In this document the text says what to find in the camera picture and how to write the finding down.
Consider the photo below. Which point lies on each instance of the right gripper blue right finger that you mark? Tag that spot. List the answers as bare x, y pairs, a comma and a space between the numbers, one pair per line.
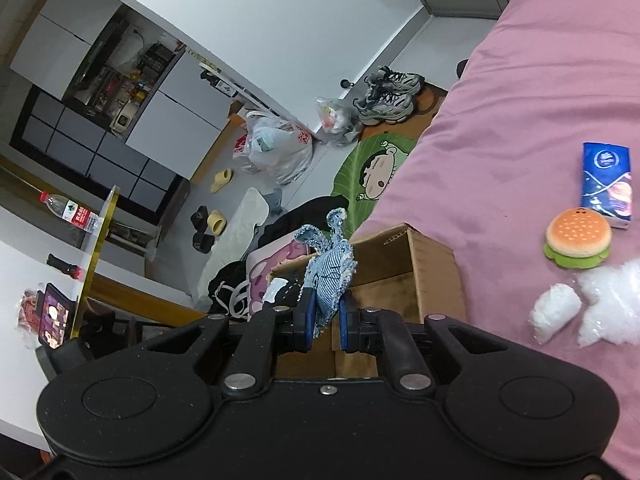
348, 322

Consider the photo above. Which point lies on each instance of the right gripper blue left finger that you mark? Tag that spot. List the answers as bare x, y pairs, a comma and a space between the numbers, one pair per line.
306, 316

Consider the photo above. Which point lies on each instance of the blue knitted sock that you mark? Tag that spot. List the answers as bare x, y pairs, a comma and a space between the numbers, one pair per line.
330, 269

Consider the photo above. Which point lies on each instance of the cardboard box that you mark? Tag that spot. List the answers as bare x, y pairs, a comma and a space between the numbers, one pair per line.
398, 269

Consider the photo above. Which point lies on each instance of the white stuffing bag small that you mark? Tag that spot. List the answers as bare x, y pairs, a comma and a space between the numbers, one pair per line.
553, 310

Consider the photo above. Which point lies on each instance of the white stuffing bag large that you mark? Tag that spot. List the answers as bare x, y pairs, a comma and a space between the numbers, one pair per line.
612, 315

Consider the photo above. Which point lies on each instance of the blue tissue pack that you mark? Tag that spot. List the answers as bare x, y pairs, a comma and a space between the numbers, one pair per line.
606, 182

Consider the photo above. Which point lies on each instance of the black clothes on floor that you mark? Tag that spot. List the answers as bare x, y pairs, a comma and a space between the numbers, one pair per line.
238, 287

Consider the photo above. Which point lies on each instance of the white towel on floor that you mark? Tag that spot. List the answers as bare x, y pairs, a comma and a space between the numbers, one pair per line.
233, 243

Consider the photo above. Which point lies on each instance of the yellow slipper near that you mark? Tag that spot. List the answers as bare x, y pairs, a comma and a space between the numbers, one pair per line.
216, 222

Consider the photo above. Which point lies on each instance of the yellow slipper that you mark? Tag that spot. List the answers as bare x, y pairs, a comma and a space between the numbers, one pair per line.
221, 179
216, 222

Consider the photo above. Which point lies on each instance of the green cartoon floor mat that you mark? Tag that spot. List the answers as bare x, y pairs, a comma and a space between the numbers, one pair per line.
366, 173

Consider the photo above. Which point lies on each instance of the black slipper pair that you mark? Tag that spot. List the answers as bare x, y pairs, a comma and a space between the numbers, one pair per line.
201, 240

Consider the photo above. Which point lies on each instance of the yellow slipper far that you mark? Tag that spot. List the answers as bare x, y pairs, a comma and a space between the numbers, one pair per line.
221, 179

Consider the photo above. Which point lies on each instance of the large white plastic bag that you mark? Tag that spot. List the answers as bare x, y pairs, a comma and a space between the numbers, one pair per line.
274, 146

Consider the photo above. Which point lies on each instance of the small clear trash bag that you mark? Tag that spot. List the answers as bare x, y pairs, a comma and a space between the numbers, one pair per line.
339, 122

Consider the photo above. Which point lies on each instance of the grey sneaker pair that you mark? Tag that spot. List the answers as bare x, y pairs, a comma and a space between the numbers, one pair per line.
390, 97

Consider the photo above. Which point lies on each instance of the white kitchen cabinet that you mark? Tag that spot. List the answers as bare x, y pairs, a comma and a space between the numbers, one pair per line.
183, 118

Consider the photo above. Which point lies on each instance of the black door stopper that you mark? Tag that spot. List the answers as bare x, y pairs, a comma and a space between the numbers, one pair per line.
345, 83

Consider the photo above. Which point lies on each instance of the burger plush toy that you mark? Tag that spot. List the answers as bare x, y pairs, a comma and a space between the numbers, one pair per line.
579, 238

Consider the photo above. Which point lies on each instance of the water bottle red label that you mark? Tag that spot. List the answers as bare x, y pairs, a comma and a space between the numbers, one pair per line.
71, 212

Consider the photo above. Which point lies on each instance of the white round table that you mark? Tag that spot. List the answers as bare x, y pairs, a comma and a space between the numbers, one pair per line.
25, 363

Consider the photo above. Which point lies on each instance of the pink bed sheet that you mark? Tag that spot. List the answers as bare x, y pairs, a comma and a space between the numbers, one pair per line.
503, 155

